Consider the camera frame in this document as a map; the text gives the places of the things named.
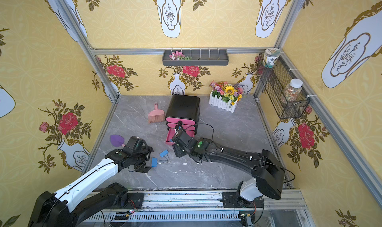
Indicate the pink top drawer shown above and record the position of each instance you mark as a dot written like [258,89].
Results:
[176,120]

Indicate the blue binder clip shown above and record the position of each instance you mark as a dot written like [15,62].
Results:
[155,162]
[164,154]

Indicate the small pink flowers on shelf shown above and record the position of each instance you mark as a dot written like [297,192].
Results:
[178,55]

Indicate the jar of colorful sprinkles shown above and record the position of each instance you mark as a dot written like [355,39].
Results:
[291,91]

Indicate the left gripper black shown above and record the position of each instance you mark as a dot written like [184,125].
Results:
[146,160]

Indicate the black wire wall basket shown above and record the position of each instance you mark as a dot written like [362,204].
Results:
[275,81]

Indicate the pink hand broom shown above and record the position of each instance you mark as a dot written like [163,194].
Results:
[157,115]

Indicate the metal base rail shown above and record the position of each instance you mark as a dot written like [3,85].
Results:
[202,207]

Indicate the grey wall shelf tray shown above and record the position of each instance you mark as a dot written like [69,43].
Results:
[199,57]

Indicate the flower box with white fence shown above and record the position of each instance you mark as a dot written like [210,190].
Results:
[225,95]

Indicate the purple spatula with pink handle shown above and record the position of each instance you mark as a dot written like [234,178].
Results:
[117,140]

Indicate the black drawer cabinet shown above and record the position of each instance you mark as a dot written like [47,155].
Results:
[184,106]

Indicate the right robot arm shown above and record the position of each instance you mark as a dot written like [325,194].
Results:
[268,174]

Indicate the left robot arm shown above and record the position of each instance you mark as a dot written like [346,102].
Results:
[71,205]

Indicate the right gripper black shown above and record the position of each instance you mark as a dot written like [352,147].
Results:
[181,140]

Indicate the pink bottom drawer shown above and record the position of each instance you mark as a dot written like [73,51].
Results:
[171,134]

